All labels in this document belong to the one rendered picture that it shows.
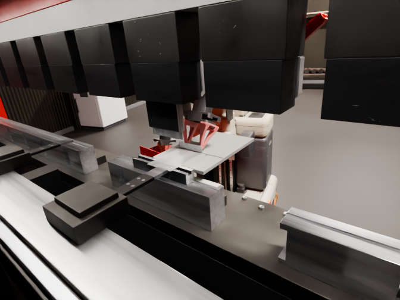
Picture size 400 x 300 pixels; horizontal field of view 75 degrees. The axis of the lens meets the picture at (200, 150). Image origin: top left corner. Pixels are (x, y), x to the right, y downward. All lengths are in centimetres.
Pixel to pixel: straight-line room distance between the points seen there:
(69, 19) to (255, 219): 68
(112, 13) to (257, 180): 148
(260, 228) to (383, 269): 26
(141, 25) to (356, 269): 58
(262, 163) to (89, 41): 136
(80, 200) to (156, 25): 35
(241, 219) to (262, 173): 118
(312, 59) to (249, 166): 669
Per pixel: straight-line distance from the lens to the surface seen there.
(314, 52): 831
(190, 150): 75
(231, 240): 62
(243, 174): 188
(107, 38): 68
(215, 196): 61
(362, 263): 52
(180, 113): 59
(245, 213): 70
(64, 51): 86
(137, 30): 59
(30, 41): 104
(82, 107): 504
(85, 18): 74
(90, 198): 53
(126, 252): 46
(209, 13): 47
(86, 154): 102
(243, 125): 174
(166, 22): 53
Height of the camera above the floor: 129
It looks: 22 degrees down
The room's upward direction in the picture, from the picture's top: 4 degrees counter-clockwise
